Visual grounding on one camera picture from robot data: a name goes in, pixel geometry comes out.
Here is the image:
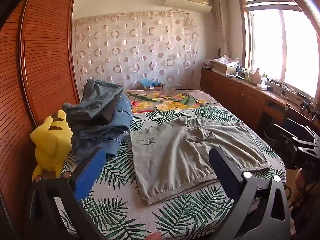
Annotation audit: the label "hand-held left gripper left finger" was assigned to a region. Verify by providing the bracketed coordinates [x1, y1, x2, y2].
[25, 147, 108, 240]

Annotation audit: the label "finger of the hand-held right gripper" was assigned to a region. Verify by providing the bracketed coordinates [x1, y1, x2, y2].
[305, 126, 320, 144]
[274, 124, 300, 154]

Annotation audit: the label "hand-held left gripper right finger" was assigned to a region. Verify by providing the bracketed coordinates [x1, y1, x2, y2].
[208, 147, 292, 240]

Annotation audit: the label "khaki pants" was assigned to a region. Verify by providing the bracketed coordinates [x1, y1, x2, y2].
[129, 116, 272, 207]

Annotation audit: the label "grey-green pants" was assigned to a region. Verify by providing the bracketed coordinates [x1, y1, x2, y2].
[62, 79, 125, 128]

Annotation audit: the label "person's right hand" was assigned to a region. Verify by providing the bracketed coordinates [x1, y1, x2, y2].
[295, 168, 310, 198]

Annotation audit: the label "bed with palm-leaf sheet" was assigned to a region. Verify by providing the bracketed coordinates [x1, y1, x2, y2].
[54, 102, 287, 240]

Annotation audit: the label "blue denim jeans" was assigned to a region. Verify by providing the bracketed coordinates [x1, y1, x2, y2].
[71, 94, 134, 165]

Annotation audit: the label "yellow plush toy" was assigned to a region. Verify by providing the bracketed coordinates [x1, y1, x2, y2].
[30, 110, 73, 180]

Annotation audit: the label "long wooden cabinet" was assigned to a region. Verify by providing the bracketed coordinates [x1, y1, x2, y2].
[200, 67, 320, 140]

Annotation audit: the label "floral blanket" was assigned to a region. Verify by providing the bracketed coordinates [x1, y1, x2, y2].
[124, 89, 220, 114]

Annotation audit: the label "wooden-framed window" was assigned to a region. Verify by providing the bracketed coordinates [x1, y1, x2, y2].
[237, 0, 320, 105]

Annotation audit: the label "plain cardboard box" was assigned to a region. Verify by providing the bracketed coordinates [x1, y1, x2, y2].
[214, 60, 238, 75]

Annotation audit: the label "cardboard box with blue cloth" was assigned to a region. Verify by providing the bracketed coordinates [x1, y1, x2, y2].
[141, 78, 164, 91]

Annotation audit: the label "wooden slatted wardrobe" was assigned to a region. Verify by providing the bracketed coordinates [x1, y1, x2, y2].
[0, 0, 80, 230]

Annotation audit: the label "pale window curtain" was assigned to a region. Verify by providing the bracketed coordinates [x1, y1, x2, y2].
[212, 0, 234, 58]

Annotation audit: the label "white air conditioner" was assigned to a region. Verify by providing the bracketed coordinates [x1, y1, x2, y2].
[165, 0, 212, 13]

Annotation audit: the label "black cable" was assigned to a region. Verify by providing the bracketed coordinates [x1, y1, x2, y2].
[284, 186, 302, 209]

